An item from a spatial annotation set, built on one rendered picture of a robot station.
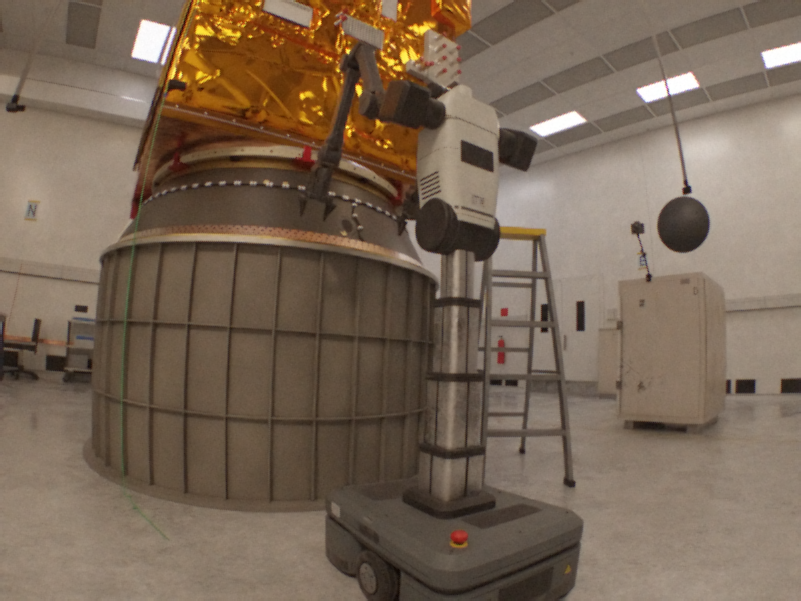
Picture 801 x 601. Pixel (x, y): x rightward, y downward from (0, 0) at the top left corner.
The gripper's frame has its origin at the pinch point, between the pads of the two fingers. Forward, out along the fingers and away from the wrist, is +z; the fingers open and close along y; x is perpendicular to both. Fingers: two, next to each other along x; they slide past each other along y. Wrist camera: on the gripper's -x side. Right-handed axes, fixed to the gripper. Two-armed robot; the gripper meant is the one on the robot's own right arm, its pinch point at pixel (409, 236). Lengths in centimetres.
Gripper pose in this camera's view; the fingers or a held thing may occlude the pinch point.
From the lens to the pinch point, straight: 197.3
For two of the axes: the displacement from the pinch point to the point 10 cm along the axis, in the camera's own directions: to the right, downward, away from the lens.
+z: -3.0, 9.0, 3.1
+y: -8.4, -1.0, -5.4
